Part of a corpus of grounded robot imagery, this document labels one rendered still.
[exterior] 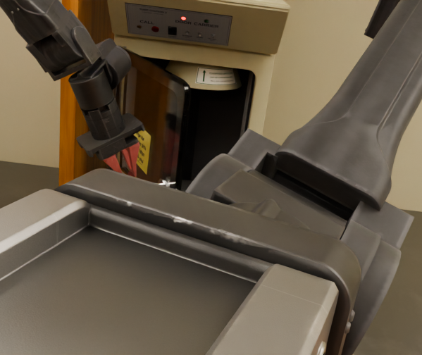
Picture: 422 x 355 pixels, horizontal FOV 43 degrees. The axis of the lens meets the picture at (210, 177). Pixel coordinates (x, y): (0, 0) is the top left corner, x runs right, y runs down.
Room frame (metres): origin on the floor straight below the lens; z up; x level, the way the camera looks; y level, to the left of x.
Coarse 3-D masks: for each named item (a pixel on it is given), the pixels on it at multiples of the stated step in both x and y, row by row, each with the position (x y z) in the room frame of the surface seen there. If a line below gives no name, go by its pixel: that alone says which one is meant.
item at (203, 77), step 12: (180, 72) 1.12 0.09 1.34; (192, 72) 1.12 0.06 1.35; (204, 72) 1.11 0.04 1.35; (216, 72) 1.12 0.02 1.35; (228, 72) 1.14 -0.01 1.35; (192, 84) 1.10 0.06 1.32; (204, 84) 1.11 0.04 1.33; (216, 84) 1.11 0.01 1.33; (228, 84) 1.13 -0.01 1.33; (240, 84) 1.18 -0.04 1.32
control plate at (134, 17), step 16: (128, 16) 1.02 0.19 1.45; (144, 16) 1.01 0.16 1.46; (160, 16) 1.01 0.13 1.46; (176, 16) 1.01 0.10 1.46; (192, 16) 1.00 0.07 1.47; (208, 16) 1.00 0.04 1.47; (224, 16) 1.00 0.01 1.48; (128, 32) 1.05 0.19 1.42; (144, 32) 1.05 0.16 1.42; (160, 32) 1.04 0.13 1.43; (192, 32) 1.04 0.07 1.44; (208, 32) 1.03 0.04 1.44; (224, 32) 1.03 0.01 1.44
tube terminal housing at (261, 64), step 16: (128, 48) 1.09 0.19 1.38; (144, 48) 1.09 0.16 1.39; (160, 48) 1.09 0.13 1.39; (176, 48) 1.09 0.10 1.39; (192, 48) 1.09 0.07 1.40; (208, 48) 1.09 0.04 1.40; (224, 48) 1.09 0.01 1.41; (208, 64) 1.09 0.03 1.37; (224, 64) 1.09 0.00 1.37; (240, 64) 1.09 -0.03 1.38; (256, 64) 1.09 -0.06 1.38; (272, 64) 1.09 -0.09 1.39; (256, 80) 1.09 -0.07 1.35; (256, 96) 1.09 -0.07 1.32; (256, 112) 1.09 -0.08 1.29; (256, 128) 1.09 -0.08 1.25
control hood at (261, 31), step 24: (120, 0) 0.99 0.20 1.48; (144, 0) 0.99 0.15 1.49; (168, 0) 0.98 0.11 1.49; (192, 0) 0.98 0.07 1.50; (216, 0) 0.98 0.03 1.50; (240, 0) 0.98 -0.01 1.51; (264, 0) 1.02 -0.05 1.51; (120, 24) 1.04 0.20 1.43; (240, 24) 1.01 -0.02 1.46; (264, 24) 1.01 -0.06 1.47; (240, 48) 1.06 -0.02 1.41; (264, 48) 1.06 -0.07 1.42
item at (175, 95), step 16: (144, 64) 0.95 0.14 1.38; (128, 80) 1.00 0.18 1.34; (144, 80) 0.94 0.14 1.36; (160, 80) 0.89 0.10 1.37; (176, 80) 0.84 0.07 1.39; (128, 96) 1.00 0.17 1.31; (144, 96) 0.94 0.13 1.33; (160, 96) 0.88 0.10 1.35; (176, 96) 0.83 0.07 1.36; (128, 112) 1.00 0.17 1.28; (144, 112) 0.93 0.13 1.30; (160, 112) 0.88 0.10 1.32; (176, 112) 0.83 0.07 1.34; (144, 128) 0.93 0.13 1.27; (160, 128) 0.87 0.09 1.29; (176, 128) 0.82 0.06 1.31; (160, 144) 0.87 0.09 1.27; (176, 144) 0.82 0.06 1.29; (160, 160) 0.86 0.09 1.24; (176, 160) 0.82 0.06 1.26; (144, 176) 0.91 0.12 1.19; (160, 176) 0.86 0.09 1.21; (176, 176) 0.81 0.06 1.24
